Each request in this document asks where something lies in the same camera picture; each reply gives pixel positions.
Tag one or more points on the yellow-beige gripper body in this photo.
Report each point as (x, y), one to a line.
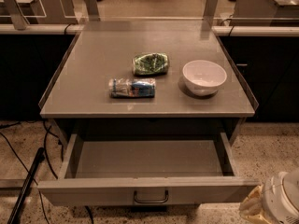
(275, 199)

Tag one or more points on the grey top drawer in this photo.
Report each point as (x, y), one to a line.
(146, 173)

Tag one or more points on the grey drawer cabinet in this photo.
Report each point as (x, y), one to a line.
(146, 77)

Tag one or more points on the white ceramic bowl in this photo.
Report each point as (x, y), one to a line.
(203, 77)

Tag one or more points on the green crushed can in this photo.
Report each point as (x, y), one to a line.
(150, 64)

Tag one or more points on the blue silver crushed can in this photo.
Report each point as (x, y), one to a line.
(132, 88)

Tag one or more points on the black bar on floor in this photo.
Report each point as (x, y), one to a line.
(16, 212)

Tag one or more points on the grey post right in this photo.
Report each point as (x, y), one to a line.
(210, 9)

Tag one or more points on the grey post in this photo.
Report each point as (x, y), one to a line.
(92, 10)
(18, 21)
(210, 9)

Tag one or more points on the grey post middle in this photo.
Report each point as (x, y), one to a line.
(92, 10)

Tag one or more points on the long white rail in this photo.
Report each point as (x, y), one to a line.
(59, 29)

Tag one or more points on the grey post left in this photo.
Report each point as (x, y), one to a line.
(18, 21)

